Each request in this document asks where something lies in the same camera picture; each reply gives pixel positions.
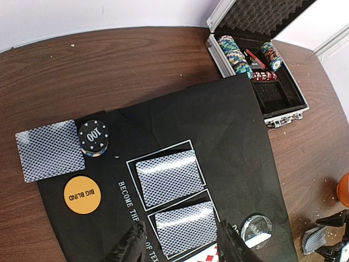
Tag face-down card slot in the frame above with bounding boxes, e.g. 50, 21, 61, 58
135, 150, 204, 208
155, 201, 217, 256

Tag chip stack in case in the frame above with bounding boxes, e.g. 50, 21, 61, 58
218, 35, 253, 80
260, 42, 282, 72

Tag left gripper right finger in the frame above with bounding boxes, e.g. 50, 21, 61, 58
216, 219, 262, 262

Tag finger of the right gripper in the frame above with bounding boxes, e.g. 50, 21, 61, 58
316, 209, 348, 227
316, 242, 349, 262

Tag right chip stack in case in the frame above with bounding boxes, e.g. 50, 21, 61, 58
260, 42, 282, 72

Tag right aluminium frame post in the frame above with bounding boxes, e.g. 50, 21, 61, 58
314, 24, 348, 57

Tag ten of diamonds card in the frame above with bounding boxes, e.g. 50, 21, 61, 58
189, 243, 219, 262

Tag white and orange bowl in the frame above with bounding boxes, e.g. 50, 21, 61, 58
336, 173, 349, 207

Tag poker chip stack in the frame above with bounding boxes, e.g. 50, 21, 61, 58
78, 120, 109, 157

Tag orange big blind button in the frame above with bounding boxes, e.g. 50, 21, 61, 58
63, 176, 101, 215

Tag aluminium poker case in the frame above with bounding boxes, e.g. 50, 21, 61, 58
206, 1, 314, 128

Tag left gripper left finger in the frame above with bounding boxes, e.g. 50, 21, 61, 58
101, 221, 147, 262

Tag grey playing card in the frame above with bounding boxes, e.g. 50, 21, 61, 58
15, 120, 85, 183

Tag left chip stack in case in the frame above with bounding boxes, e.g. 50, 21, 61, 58
218, 35, 253, 80

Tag deck of grey cards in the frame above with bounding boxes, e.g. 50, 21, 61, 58
302, 225, 327, 255

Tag black poker mat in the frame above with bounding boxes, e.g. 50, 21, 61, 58
38, 76, 297, 261

